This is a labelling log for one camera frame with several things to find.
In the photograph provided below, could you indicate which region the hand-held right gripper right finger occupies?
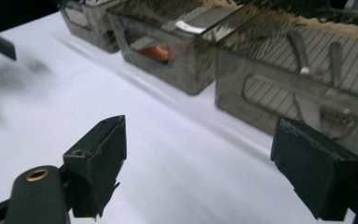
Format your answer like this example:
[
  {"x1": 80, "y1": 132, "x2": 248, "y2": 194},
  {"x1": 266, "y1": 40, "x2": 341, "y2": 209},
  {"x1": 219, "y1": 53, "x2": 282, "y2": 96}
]
[{"x1": 269, "y1": 117, "x2": 358, "y2": 222}]

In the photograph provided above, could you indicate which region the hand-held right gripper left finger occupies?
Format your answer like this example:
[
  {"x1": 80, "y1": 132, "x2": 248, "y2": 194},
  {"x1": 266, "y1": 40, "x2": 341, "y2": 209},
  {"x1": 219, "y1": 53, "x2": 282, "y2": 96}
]
[{"x1": 62, "y1": 115, "x2": 128, "y2": 218}]

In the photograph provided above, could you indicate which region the white ceramic spoon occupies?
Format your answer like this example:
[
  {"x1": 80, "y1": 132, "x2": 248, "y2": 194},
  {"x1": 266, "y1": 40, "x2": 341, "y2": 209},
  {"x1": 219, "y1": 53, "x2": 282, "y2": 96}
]
[{"x1": 174, "y1": 20, "x2": 207, "y2": 35}]

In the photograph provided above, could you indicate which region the steel table knife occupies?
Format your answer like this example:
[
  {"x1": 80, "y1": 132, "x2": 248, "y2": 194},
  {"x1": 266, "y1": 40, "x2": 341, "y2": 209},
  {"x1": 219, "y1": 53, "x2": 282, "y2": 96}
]
[{"x1": 287, "y1": 29, "x2": 323, "y2": 132}]

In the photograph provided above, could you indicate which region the smoky clear plastic bin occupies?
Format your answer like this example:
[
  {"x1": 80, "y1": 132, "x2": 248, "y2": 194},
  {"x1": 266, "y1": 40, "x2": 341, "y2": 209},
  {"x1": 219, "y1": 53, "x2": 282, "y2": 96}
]
[
  {"x1": 214, "y1": 0, "x2": 358, "y2": 175},
  {"x1": 106, "y1": 0, "x2": 262, "y2": 96},
  {"x1": 59, "y1": 0, "x2": 121, "y2": 53}
]

